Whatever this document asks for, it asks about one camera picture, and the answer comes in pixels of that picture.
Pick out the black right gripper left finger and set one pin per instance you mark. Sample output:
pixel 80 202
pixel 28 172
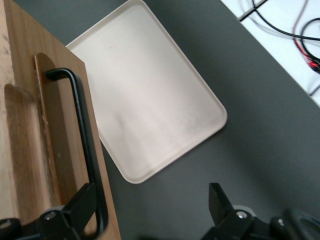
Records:
pixel 75 207

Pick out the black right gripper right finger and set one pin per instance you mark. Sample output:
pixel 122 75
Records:
pixel 225 212

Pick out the wooden drawer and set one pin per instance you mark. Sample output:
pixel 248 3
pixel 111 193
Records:
pixel 55 125

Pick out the oak wooden drawer cabinet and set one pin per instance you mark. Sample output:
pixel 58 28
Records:
pixel 3 125

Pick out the beige plastic tray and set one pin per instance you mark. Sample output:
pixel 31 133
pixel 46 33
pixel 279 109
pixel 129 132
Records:
pixel 150 87

